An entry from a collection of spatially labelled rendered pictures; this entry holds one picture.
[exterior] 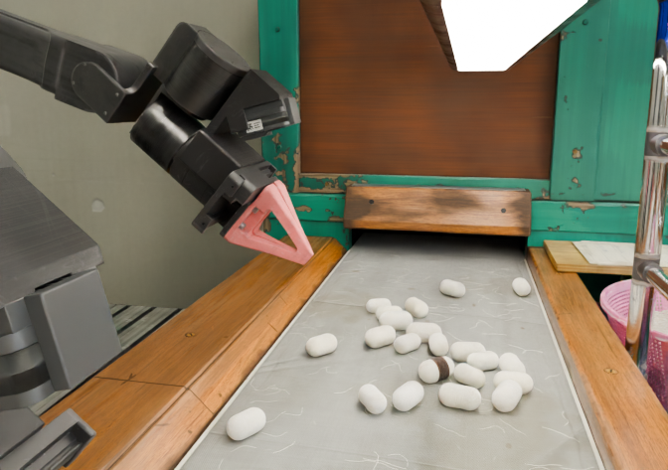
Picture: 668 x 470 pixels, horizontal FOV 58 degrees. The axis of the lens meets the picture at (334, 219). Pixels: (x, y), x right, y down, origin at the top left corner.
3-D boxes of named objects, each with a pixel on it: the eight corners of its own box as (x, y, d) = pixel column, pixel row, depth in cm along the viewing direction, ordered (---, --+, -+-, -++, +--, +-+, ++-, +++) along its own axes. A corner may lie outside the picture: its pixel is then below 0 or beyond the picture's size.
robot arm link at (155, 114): (233, 124, 59) (181, 78, 59) (207, 129, 54) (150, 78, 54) (194, 176, 61) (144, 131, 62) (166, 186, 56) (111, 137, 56)
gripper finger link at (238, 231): (342, 224, 61) (272, 163, 61) (326, 239, 54) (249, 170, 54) (300, 270, 63) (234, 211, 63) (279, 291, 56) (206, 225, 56)
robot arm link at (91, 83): (266, 74, 59) (180, -5, 60) (228, 69, 51) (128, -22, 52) (202, 161, 63) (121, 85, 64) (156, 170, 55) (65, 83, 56)
